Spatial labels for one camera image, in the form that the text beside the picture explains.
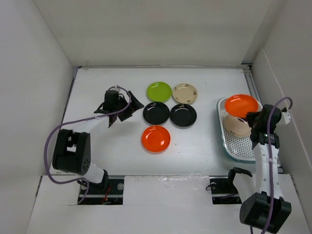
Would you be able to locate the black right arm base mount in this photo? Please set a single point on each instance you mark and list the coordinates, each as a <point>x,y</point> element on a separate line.
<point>222,192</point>

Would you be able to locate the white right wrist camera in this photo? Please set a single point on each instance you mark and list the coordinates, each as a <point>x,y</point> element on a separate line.
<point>286,116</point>

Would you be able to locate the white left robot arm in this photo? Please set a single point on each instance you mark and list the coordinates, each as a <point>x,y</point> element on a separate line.
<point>72,153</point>

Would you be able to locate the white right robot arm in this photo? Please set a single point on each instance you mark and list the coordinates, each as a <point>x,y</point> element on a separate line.
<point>266,208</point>

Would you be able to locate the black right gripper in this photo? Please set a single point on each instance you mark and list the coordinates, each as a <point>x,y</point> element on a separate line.
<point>249,116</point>

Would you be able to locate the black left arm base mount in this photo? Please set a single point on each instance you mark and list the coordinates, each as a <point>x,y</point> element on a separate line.
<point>96,195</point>

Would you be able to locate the orange plate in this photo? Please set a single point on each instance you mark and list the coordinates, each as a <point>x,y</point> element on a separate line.
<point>156,139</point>
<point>240,105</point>

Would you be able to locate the cream plate with black brushstroke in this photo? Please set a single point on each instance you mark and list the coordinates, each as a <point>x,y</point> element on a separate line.
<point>237,126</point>

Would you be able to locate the cream plate with small motifs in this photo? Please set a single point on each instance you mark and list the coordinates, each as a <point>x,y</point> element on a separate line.
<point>184,93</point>

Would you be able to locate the white perforated plastic bin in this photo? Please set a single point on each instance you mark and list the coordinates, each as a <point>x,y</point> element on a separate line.
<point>236,148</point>

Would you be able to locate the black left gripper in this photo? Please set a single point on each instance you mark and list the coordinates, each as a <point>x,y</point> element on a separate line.
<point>134,106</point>

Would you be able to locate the lime green plate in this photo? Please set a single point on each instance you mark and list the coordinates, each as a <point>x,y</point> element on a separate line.
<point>159,91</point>

